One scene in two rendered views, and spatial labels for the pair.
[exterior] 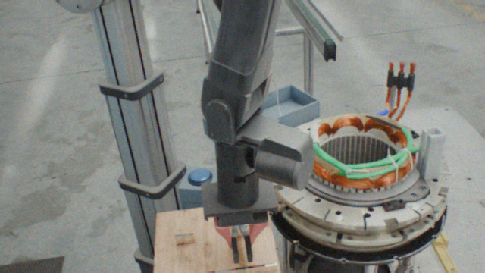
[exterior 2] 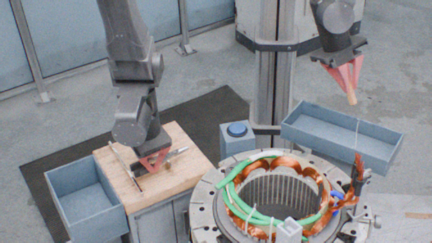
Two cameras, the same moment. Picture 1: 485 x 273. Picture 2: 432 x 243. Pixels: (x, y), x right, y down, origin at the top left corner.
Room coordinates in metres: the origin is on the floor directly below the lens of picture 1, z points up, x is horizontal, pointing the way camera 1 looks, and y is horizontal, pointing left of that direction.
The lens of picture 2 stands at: (0.34, -0.71, 1.78)
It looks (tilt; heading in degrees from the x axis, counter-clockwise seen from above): 38 degrees down; 65
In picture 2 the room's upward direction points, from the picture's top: 2 degrees counter-clockwise
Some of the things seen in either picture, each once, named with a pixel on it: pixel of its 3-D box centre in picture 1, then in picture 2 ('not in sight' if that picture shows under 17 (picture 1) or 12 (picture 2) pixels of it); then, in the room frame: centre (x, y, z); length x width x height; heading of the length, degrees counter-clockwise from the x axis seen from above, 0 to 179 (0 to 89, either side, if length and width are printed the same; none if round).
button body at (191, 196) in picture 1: (208, 224); (237, 170); (0.76, 0.10, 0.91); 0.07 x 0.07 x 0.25; 76
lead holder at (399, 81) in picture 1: (400, 80); (357, 178); (0.78, -0.28, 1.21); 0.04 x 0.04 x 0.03; 8
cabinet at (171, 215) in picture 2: not in sight; (160, 209); (0.54, 0.07, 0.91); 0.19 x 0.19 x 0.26; 4
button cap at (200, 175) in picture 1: (199, 175); (236, 128); (0.76, 0.10, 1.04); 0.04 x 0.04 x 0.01
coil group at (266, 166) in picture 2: not in sight; (255, 169); (0.69, -0.11, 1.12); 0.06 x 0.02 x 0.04; 8
